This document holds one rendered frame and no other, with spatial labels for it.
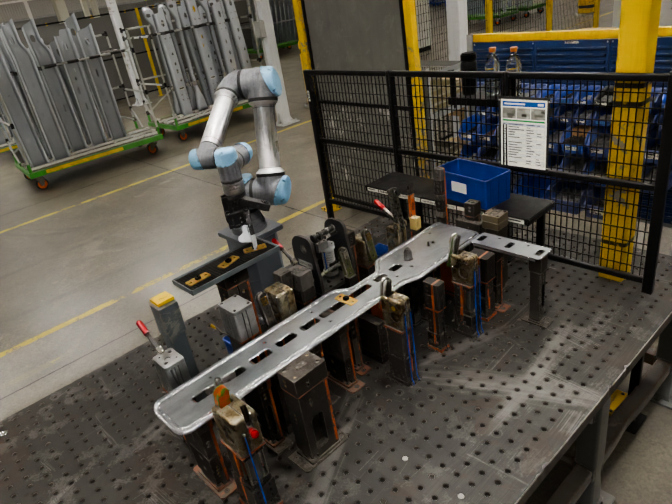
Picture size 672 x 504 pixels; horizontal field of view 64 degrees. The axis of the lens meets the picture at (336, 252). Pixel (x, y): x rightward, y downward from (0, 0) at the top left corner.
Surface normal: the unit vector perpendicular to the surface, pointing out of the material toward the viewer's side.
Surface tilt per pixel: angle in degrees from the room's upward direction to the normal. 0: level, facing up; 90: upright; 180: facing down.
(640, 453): 0
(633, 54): 87
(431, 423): 0
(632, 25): 92
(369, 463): 0
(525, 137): 90
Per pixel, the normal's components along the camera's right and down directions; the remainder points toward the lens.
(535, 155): -0.71, 0.41
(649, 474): -0.14, -0.88
